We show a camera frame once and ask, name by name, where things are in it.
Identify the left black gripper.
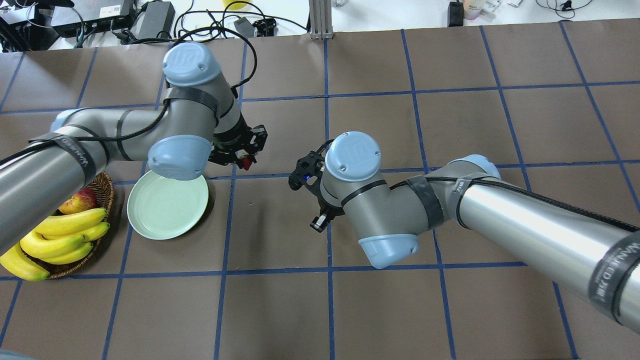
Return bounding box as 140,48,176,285
209,117,268,167

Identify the woven wicker basket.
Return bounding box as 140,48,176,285
25,171,115,280

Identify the yellow banana bunch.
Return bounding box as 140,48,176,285
1,207,110,281

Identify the aluminium frame post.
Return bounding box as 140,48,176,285
308,0,334,40

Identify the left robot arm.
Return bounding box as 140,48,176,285
0,41,268,252

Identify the small black charger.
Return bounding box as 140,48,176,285
233,17,257,39

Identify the black cable bundle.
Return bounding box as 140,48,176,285
172,0,308,45

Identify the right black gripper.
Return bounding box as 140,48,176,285
288,150,335,233

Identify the black power adapter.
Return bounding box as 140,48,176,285
134,0,175,39

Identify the red apple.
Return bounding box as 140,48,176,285
57,187,98,215

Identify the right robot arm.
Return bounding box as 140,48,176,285
288,131,640,333

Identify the light green plate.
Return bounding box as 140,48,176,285
126,171,210,240

